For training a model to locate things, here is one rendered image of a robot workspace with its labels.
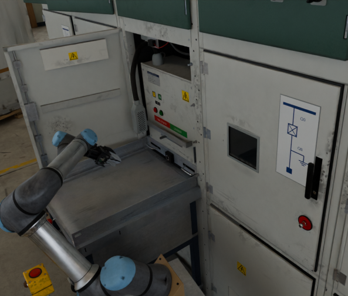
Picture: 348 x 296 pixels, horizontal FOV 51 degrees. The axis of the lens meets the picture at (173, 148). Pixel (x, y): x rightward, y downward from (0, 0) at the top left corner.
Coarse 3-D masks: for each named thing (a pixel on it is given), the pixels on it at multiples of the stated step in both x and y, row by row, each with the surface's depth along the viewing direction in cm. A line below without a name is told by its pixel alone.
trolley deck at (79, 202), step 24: (120, 168) 215; (144, 168) 213; (168, 168) 210; (72, 192) 197; (96, 192) 195; (120, 192) 194; (144, 192) 192; (192, 192) 188; (72, 216) 179; (96, 216) 178; (144, 216) 174; (72, 240) 164; (96, 240) 163
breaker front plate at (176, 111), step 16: (144, 80) 210; (160, 80) 196; (176, 80) 183; (176, 96) 188; (176, 112) 193; (192, 112) 180; (192, 128) 185; (176, 144) 205; (192, 144) 191; (192, 160) 196
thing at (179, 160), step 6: (150, 138) 228; (156, 144) 224; (162, 144) 219; (162, 150) 220; (168, 150) 213; (174, 156) 209; (180, 156) 205; (174, 162) 212; (180, 162) 206; (186, 162) 200; (186, 168) 202; (192, 168) 197
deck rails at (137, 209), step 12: (132, 144) 228; (120, 156) 226; (84, 168) 214; (96, 168) 216; (192, 180) 189; (168, 192) 182; (180, 192) 187; (144, 204) 176; (156, 204) 181; (108, 216) 166; (120, 216) 170; (132, 216) 174; (84, 228) 161; (96, 228) 165; (108, 228) 168; (84, 240) 163
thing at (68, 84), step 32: (96, 32) 198; (32, 64) 194; (64, 64) 198; (96, 64) 208; (32, 96) 201; (64, 96) 208; (96, 96) 214; (128, 96) 224; (32, 128) 208; (64, 128) 216; (96, 128) 224; (128, 128) 233
